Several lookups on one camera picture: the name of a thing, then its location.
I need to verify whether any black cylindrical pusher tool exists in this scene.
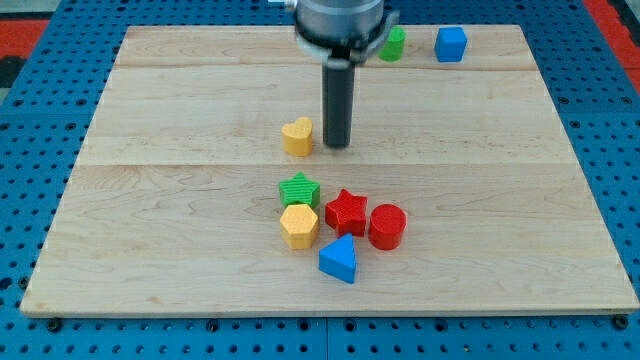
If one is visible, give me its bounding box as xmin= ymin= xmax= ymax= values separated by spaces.
xmin=322 ymin=57 xmax=355 ymax=148

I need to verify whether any yellow heart block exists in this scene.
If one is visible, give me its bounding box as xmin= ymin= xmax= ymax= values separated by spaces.
xmin=281 ymin=117 xmax=313 ymax=157

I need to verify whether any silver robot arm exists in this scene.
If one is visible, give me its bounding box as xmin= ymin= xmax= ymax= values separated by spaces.
xmin=267 ymin=0 xmax=400 ymax=149

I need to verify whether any green cylinder block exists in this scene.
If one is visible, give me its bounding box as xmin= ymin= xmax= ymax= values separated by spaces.
xmin=378 ymin=26 xmax=406 ymax=62

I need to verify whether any blue cube block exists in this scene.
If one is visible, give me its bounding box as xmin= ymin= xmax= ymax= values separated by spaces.
xmin=434 ymin=27 xmax=467 ymax=63

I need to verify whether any green star block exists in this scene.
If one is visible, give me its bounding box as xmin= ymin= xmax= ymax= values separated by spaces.
xmin=278 ymin=172 xmax=321 ymax=209

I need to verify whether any red star block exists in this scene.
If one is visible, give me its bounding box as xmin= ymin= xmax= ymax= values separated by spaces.
xmin=325 ymin=189 xmax=368 ymax=237

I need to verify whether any red cylinder block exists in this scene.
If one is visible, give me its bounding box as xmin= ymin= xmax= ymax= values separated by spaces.
xmin=368 ymin=204 xmax=407 ymax=251

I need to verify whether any yellow hexagon block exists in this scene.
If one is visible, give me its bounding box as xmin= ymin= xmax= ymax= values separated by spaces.
xmin=279 ymin=204 xmax=319 ymax=250

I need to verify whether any light wooden board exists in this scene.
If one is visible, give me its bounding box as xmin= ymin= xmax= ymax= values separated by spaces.
xmin=20 ymin=25 xmax=639 ymax=318

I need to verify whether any blue triangle block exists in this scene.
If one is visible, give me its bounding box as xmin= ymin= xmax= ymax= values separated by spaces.
xmin=319 ymin=233 xmax=357 ymax=284

